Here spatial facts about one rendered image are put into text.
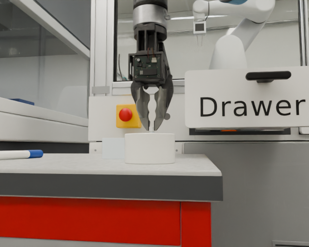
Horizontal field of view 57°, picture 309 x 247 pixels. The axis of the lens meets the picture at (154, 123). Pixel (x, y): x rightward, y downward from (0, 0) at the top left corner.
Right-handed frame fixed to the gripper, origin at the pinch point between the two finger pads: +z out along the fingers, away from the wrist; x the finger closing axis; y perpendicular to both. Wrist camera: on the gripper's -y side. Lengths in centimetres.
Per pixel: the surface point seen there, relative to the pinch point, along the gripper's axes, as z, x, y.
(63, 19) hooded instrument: -60, -60, -70
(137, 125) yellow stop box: -1.6, -8.7, -21.8
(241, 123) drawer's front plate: 0.5, 18.0, 6.5
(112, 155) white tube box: 6.2, -5.0, 11.5
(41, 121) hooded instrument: -6, -60, -54
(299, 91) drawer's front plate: -5.1, 28.2, 6.2
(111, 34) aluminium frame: -31.9, -18.6, -25.9
